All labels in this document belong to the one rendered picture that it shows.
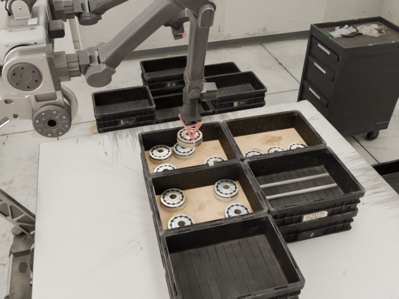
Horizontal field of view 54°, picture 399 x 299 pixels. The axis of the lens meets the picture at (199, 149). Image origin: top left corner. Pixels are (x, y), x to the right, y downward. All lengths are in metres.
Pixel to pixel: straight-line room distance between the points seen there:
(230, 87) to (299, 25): 2.33
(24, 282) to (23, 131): 1.75
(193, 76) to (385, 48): 1.91
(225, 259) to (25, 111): 0.96
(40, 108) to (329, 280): 1.25
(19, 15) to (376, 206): 1.60
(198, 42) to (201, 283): 0.78
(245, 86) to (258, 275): 1.92
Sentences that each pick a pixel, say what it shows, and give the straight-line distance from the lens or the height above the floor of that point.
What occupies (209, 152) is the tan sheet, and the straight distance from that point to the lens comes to 1.83.
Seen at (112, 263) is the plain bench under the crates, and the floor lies 0.70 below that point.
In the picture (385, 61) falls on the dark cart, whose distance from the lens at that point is 3.09.
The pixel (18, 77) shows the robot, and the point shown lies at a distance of 1.24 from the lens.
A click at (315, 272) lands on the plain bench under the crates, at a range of 1.61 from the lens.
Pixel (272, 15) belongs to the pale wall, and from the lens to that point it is 4.97.
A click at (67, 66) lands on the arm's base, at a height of 1.46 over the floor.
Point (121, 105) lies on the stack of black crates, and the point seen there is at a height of 0.49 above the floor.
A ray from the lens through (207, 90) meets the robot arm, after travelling 1.46.
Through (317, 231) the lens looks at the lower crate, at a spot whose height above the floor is 0.75.
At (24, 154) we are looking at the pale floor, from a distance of 3.43.
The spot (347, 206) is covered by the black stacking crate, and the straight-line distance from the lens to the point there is 1.65.
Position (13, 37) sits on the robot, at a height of 1.53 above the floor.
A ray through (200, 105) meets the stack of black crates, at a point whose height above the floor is 0.38.
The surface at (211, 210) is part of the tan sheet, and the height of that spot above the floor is 0.83.
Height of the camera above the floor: 1.99
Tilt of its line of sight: 39 degrees down
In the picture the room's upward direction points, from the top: straight up
